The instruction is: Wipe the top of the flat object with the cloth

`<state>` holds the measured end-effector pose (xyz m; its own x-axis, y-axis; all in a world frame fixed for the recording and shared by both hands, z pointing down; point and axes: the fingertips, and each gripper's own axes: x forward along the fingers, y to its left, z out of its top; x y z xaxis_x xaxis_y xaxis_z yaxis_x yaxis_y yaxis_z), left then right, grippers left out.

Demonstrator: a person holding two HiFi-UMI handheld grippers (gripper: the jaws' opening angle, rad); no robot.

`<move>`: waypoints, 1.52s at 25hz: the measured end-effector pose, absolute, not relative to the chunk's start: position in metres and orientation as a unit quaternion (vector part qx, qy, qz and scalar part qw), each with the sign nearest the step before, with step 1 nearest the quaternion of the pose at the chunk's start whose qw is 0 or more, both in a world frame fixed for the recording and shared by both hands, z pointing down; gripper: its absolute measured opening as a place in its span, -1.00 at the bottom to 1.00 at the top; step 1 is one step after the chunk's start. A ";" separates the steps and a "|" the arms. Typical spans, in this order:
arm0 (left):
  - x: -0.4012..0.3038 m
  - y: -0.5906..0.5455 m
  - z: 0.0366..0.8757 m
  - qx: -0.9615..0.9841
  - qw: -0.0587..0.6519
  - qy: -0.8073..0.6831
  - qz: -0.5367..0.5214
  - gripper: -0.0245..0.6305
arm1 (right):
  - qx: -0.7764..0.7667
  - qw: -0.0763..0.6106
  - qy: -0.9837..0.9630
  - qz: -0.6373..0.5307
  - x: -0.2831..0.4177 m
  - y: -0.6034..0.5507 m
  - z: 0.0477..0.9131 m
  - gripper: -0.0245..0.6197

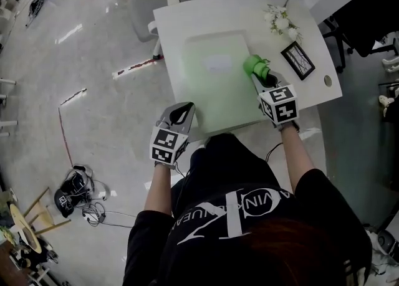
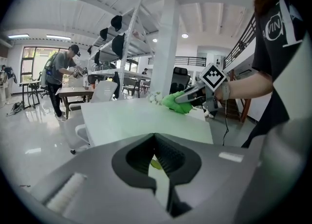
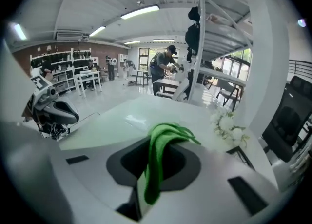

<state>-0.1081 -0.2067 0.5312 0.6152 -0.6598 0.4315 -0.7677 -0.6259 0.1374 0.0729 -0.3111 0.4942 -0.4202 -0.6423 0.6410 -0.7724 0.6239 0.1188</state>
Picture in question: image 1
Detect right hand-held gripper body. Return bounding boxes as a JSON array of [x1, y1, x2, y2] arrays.
[[257, 83, 302, 131]]

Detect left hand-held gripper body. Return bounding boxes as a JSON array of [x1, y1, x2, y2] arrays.
[[148, 120, 190, 170]]

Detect green cloth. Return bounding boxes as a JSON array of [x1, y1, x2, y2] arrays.
[[242, 54, 271, 82]]

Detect pale green desk mat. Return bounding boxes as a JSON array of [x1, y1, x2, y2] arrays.
[[182, 31, 269, 135]]

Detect person's right forearm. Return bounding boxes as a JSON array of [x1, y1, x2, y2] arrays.
[[280, 124, 315, 191]]

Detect person's left forearm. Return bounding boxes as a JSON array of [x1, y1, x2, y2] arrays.
[[143, 163, 172, 217]]

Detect white flower bouquet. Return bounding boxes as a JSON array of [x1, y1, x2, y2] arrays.
[[263, 0, 304, 44]]

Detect person's black trousers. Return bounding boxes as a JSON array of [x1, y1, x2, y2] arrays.
[[170, 133, 281, 217]]

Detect grey office chair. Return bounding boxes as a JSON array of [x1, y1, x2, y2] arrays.
[[127, 0, 191, 61]]

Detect white plush toy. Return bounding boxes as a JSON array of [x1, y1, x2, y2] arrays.
[[378, 94, 395, 117]]

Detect black office chair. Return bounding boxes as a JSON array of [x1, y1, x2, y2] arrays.
[[322, 0, 399, 74]]

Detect person's black printed t-shirt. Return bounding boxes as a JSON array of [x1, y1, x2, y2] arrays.
[[123, 168, 373, 286]]

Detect round wooden stool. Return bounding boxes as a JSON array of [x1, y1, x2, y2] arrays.
[[9, 186, 72, 254]]

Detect black picture frame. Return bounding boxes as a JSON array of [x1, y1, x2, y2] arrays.
[[280, 41, 316, 80]]

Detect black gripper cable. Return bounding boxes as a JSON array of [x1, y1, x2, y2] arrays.
[[173, 161, 191, 183], [264, 143, 284, 163]]

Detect power strip with cables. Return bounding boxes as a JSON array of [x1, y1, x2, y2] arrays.
[[81, 202, 107, 226]]

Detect black helmet device with cables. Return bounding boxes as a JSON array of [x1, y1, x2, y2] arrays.
[[53, 163, 113, 219]]

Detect white frame stand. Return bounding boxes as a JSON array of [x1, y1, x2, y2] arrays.
[[0, 77, 18, 138]]

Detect tangled black cable bundle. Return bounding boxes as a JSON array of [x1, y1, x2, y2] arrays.
[[26, 0, 46, 27]]

